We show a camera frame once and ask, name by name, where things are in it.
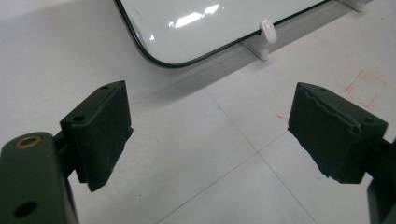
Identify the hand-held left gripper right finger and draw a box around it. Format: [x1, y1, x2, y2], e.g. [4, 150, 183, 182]
[287, 81, 389, 185]

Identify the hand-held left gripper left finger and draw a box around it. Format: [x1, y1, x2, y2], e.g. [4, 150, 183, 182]
[59, 79, 134, 192]

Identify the white whiteboard with black rim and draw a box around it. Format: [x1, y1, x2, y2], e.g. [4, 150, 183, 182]
[113, 0, 335, 69]

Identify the white plastic whiteboard foot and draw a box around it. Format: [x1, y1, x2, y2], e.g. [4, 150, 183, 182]
[242, 19, 278, 62]

